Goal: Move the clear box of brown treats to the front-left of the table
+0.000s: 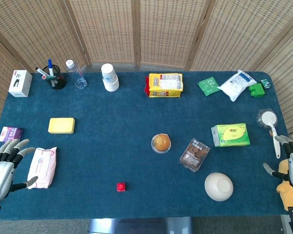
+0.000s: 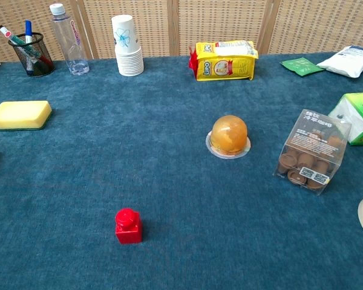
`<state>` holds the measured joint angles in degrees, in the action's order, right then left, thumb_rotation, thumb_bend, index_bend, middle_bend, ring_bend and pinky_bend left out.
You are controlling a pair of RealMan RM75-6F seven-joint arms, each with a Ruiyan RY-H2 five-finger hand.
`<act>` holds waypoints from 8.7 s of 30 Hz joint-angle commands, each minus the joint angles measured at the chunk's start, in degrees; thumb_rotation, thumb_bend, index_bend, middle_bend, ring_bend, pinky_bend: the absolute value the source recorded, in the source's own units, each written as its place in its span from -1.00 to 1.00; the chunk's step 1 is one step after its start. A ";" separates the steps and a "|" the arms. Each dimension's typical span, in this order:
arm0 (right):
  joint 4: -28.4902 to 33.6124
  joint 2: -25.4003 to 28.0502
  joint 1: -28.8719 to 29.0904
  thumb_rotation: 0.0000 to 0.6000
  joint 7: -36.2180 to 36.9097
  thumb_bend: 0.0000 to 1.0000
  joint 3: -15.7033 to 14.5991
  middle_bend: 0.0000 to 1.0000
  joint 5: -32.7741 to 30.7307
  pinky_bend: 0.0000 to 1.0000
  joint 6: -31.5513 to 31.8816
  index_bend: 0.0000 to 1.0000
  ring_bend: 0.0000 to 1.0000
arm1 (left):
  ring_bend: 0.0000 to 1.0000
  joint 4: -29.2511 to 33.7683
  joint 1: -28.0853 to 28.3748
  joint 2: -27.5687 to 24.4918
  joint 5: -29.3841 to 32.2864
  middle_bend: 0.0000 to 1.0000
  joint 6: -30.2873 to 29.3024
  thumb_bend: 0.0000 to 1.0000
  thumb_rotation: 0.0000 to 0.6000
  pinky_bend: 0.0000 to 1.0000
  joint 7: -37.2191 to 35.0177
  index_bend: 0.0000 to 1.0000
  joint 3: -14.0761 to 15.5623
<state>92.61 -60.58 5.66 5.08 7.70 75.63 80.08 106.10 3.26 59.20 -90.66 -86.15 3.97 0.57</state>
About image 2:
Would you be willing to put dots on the clear box of brown capsules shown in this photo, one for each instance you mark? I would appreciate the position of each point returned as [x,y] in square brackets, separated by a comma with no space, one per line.
[313,151]

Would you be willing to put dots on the blue felt table cover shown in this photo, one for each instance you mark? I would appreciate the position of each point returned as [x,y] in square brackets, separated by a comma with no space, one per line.
[169,187]

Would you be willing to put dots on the orange bun in clear dome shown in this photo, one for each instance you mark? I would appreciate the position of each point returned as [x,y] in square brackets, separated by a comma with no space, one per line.
[229,134]

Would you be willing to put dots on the yellow Lipo snack package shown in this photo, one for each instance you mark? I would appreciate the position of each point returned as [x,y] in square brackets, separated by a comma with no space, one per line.
[227,65]

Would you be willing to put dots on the small red toy brick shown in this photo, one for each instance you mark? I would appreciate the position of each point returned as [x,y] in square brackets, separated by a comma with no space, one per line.
[128,229]

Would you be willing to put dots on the stack of white paper cups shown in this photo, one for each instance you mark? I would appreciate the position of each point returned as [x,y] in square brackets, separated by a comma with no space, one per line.
[127,51]

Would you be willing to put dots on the wicker folding screen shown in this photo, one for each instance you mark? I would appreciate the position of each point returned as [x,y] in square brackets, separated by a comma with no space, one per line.
[217,24]

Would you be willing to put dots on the flat green sachet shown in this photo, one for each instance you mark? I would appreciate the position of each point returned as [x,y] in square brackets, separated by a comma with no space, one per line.
[301,66]

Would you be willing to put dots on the clear plastic water bottle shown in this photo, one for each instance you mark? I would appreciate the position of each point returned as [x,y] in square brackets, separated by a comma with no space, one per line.
[71,42]

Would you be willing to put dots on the black mesh pen holder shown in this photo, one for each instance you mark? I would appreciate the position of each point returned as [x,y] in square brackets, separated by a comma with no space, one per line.
[37,65]

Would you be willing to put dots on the yellow sponge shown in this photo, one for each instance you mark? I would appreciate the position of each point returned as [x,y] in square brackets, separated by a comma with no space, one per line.
[19,114]

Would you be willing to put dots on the white plastic packet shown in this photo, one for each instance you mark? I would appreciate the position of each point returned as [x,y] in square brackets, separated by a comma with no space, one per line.
[348,62]

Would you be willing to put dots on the blue marker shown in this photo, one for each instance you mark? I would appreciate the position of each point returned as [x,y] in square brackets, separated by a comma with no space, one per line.
[28,30]

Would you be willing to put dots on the green marker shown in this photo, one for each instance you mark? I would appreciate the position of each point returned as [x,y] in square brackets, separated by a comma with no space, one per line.
[18,40]

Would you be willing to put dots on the white marker with red band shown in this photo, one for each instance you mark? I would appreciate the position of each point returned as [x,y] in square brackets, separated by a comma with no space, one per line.
[6,32]

